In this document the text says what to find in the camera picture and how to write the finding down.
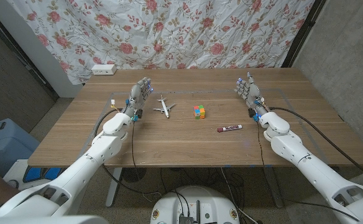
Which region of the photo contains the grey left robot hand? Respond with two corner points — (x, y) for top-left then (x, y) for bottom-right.
(121, 77), (154, 121)

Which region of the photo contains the floral backdrop cloth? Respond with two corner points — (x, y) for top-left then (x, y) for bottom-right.
(7, 0), (316, 85)

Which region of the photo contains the blue storage bin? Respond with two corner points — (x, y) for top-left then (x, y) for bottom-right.
(0, 118), (41, 178)

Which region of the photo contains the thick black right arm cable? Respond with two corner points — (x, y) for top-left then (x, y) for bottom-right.
(270, 106), (363, 186)

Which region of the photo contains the grey table leg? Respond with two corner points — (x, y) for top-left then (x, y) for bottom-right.
(264, 166), (284, 208)

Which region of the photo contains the white floor cable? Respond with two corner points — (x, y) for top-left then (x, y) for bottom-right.
(220, 167), (259, 224)

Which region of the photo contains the thin black wrist wire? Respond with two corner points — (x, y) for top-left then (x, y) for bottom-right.
(256, 120), (361, 222)
(131, 120), (139, 177)

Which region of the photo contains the thin black right wrist wire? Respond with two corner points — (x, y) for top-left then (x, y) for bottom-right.
(256, 120), (361, 222)

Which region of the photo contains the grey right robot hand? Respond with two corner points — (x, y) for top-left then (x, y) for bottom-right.
(234, 72), (271, 123)

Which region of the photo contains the white table leg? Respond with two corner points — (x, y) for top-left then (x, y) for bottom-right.
(105, 167), (123, 208)

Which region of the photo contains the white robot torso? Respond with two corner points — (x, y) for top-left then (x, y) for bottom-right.
(150, 185), (241, 224)

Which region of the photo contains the multicolour rubiks cube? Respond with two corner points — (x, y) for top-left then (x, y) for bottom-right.
(193, 105), (206, 120)

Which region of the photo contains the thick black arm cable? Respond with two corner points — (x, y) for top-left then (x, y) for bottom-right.
(93, 107), (163, 197)
(270, 106), (363, 186)

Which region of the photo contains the black backdrop pole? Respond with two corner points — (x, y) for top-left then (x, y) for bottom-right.
(281, 0), (327, 68)

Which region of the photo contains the white toy airplane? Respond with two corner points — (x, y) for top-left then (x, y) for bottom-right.
(152, 95), (177, 119)

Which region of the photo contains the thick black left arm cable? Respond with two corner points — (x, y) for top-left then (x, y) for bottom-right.
(93, 107), (163, 197)

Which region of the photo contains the black round fan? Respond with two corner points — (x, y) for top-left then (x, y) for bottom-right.
(121, 167), (147, 184)

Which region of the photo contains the thin black left wrist wire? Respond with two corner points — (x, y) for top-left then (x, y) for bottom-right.
(131, 120), (139, 177)

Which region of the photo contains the red marker with white label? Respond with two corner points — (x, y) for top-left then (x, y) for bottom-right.
(216, 124), (243, 133)

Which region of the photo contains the black door frame strip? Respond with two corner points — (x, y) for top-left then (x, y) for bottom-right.
(0, 4), (60, 101)

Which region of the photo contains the white power strip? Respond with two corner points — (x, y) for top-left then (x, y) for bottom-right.
(91, 63), (117, 76)

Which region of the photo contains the white step with blue pads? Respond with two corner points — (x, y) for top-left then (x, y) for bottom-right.
(2, 159), (67, 191)

